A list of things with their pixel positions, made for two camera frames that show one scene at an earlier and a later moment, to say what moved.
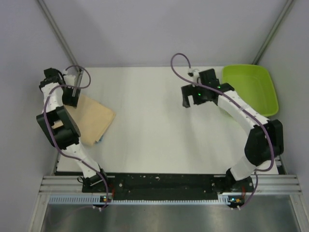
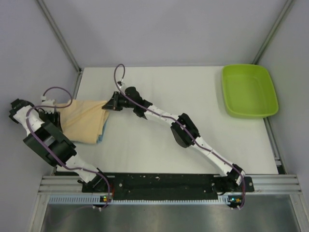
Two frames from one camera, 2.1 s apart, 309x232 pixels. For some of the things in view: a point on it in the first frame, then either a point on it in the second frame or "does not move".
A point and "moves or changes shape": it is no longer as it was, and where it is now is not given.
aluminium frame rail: (290, 184) does not move
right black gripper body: (197, 93) -> (120, 102)
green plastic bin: (252, 82) does not move
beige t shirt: (93, 120) moves or changes shape
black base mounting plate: (168, 185) does not move
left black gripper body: (67, 98) -> (51, 117)
